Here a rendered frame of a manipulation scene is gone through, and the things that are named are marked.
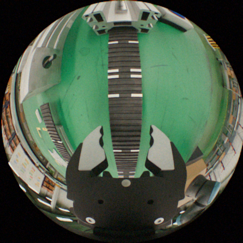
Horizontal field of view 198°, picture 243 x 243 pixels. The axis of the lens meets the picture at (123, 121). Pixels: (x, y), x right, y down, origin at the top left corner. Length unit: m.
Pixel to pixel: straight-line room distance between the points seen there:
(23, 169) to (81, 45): 3.11
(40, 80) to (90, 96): 0.11
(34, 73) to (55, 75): 0.06
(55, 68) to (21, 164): 2.97
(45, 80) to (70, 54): 0.08
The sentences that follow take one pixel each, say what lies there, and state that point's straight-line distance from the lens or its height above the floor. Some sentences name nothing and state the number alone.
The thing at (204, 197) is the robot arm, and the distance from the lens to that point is 0.46.
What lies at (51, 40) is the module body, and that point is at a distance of 0.22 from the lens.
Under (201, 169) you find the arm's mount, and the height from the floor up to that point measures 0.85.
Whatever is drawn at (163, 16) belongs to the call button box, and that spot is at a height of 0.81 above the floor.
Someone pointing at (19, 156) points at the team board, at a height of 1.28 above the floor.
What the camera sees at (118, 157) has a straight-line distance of 0.18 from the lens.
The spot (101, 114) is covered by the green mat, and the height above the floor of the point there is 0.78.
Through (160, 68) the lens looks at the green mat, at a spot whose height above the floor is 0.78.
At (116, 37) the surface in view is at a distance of 0.17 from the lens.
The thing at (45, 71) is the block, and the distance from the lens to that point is 0.18.
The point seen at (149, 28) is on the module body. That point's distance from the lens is 0.17.
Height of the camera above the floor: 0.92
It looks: 62 degrees down
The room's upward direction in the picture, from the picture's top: 176 degrees counter-clockwise
